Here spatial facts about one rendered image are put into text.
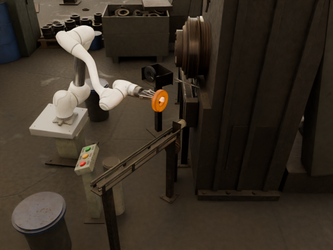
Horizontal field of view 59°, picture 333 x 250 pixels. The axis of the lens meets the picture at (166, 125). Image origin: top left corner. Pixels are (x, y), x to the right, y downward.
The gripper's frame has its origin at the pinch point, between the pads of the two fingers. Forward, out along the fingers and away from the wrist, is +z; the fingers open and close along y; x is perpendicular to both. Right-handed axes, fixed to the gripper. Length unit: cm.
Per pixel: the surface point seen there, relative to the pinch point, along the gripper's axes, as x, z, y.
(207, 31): 35, 10, -46
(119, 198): -72, -15, 37
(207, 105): -6.5, 27.0, -18.7
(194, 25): 40, 2, -42
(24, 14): -9, -372, -133
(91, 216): -88, -32, 54
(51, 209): -48, -26, 83
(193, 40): 31.7, 5.6, -34.3
